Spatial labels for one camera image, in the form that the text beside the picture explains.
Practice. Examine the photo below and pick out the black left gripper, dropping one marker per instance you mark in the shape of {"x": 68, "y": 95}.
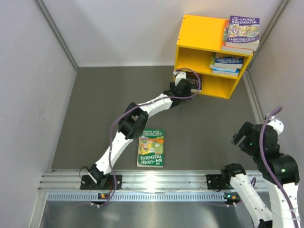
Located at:
{"x": 186, "y": 94}

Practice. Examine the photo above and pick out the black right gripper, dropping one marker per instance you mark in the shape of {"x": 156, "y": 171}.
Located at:
{"x": 246, "y": 129}

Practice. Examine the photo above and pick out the dark Tale of Two Cities book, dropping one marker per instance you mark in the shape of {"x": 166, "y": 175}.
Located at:
{"x": 196, "y": 81}

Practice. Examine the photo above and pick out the blue 39-storey book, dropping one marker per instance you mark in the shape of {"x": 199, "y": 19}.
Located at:
{"x": 220, "y": 60}

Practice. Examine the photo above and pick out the blue 26-storey book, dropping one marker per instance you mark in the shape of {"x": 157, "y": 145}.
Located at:
{"x": 226, "y": 72}

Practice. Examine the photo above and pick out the orange 78-storey book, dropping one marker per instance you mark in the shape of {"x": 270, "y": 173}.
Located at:
{"x": 226, "y": 48}

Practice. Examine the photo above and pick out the dark green treehouse book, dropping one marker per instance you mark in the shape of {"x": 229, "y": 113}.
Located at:
{"x": 151, "y": 148}

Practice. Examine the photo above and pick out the purple 52-storey book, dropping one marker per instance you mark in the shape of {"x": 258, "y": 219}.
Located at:
{"x": 243, "y": 32}

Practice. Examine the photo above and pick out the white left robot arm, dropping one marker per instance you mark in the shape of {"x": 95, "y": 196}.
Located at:
{"x": 132, "y": 123}

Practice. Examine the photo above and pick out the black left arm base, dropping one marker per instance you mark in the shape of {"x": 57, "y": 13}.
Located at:
{"x": 106, "y": 184}

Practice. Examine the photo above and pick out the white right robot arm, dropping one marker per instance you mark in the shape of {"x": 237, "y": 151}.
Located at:
{"x": 279, "y": 171}

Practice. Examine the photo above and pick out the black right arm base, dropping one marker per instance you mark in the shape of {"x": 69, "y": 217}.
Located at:
{"x": 216, "y": 183}

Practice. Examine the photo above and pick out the yellow wooden shelf cabinet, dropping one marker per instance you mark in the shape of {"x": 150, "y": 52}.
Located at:
{"x": 199, "y": 37}

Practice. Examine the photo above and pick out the aluminium mounting rail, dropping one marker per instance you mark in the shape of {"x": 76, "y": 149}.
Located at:
{"x": 137, "y": 185}

